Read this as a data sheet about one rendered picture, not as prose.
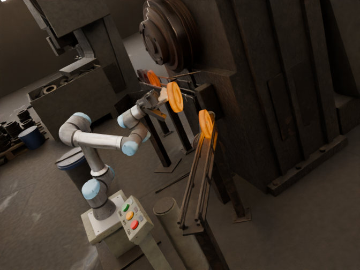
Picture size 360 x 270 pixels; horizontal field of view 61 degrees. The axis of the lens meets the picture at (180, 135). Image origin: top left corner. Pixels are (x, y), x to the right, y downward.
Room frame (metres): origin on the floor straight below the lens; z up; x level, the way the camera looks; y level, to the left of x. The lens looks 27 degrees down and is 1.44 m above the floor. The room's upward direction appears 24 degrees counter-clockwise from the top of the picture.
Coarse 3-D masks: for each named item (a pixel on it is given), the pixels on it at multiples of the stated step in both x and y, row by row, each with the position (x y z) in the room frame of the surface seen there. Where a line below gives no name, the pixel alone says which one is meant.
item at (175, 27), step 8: (160, 0) 1.90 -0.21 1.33; (144, 8) 2.05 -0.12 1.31; (160, 8) 1.81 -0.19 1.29; (168, 8) 1.82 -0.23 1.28; (168, 16) 1.78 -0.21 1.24; (176, 16) 1.78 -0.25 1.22; (168, 24) 1.78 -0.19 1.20; (176, 24) 1.76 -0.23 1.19; (176, 32) 1.74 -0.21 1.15; (184, 32) 1.76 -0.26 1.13; (176, 40) 1.75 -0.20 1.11; (184, 40) 1.75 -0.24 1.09; (184, 48) 1.76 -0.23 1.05; (184, 56) 1.77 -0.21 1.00; (184, 64) 1.79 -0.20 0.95; (176, 72) 1.95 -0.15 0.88
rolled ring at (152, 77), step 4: (148, 72) 2.65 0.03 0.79; (152, 72) 2.61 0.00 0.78; (148, 76) 2.70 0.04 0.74; (152, 76) 2.59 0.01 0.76; (156, 76) 2.58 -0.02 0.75; (152, 80) 2.71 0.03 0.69; (156, 80) 2.57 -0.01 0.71; (152, 84) 2.70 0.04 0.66; (156, 84) 2.57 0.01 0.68; (160, 84) 2.58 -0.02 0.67
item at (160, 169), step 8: (128, 96) 2.54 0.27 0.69; (136, 96) 2.50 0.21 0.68; (120, 104) 2.44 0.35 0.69; (128, 104) 2.51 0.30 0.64; (120, 112) 2.41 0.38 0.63; (144, 120) 2.34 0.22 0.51; (152, 128) 2.36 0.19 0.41; (152, 136) 2.34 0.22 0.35; (152, 144) 2.37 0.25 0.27; (160, 144) 2.36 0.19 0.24; (160, 152) 2.34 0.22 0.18; (160, 160) 2.37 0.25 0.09; (168, 160) 2.36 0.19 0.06; (176, 160) 2.39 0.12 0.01; (160, 168) 2.37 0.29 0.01; (168, 168) 2.31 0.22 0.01
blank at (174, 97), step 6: (168, 84) 1.47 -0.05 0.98; (174, 84) 1.48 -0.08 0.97; (168, 90) 1.43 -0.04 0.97; (174, 90) 1.44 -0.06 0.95; (168, 96) 1.41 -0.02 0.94; (174, 96) 1.41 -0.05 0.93; (180, 96) 1.50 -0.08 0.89; (174, 102) 1.40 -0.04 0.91; (180, 102) 1.47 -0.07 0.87; (174, 108) 1.41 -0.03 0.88; (180, 108) 1.43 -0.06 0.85
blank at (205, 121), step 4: (200, 112) 1.43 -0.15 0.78; (204, 112) 1.42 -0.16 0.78; (200, 116) 1.41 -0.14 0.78; (204, 116) 1.40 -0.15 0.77; (208, 116) 1.48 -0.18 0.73; (200, 120) 1.39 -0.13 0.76; (204, 120) 1.38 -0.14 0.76; (208, 120) 1.47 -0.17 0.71; (200, 124) 1.38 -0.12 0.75; (204, 124) 1.37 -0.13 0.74; (208, 124) 1.46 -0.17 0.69; (204, 128) 1.37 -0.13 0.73; (208, 128) 1.38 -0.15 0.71; (204, 132) 1.37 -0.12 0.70; (208, 132) 1.36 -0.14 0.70; (208, 136) 1.37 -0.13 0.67
